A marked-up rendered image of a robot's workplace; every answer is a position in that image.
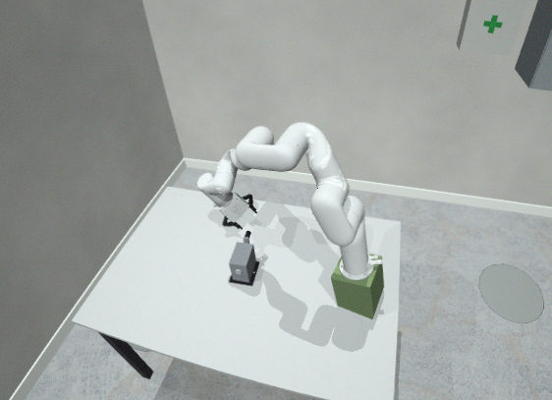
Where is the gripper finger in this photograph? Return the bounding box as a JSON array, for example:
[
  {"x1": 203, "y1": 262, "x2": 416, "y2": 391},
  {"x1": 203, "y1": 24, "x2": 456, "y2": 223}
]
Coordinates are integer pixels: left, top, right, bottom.
[
  {"x1": 222, "y1": 216, "x2": 243, "y2": 230},
  {"x1": 243, "y1": 194, "x2": 257, "y2": 213}
]

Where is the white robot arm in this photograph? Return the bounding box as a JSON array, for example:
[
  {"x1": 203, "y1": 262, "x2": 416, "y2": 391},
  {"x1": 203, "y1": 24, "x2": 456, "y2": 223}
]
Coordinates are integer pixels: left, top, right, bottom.
[{"x1": 197, "y1": 122, "x2": 382, "y2": 280}]

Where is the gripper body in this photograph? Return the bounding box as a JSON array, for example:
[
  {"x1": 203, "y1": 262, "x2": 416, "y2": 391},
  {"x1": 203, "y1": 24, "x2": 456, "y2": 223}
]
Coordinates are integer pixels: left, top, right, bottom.
[{"x1": 217, "y1": 191, "x2": 249, "y2": 223}]

